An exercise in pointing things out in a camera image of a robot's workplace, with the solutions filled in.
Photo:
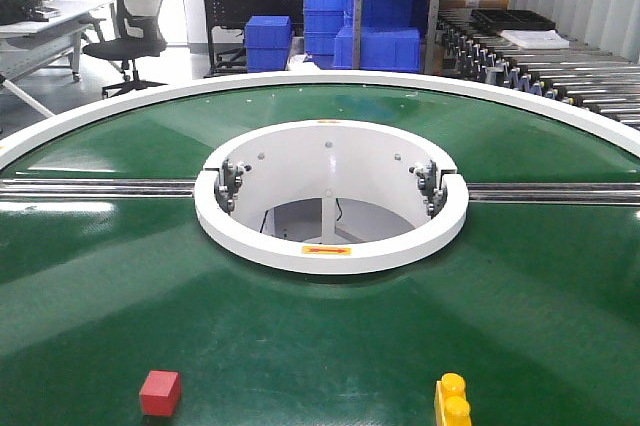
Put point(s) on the blue crate front right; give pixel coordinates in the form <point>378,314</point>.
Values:
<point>382,49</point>

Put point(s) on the blue stacked crate left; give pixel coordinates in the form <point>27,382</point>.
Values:
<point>267,40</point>

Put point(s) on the black backpack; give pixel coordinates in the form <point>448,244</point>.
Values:
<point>14,11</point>

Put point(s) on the roller conveyor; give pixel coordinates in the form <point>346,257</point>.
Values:
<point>579,75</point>

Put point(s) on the white outer ring rim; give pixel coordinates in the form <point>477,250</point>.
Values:
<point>491,133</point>

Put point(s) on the white office desk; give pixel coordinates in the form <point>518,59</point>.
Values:
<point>29,46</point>

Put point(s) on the black mesh office chair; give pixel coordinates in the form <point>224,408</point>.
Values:
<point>139,34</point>

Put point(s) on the white tray on conveyor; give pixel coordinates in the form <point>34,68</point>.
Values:
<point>536,39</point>

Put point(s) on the red cube block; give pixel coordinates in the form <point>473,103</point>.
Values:
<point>160,393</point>

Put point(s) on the white inner ring guard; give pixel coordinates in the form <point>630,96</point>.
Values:
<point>331,197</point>

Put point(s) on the blue crate stack middle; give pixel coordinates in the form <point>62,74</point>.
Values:
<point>322,21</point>

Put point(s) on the yellow toy brick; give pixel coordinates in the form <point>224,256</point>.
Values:
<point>450,403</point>

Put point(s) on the black tray on conveyor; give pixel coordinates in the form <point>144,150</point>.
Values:
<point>499,20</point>

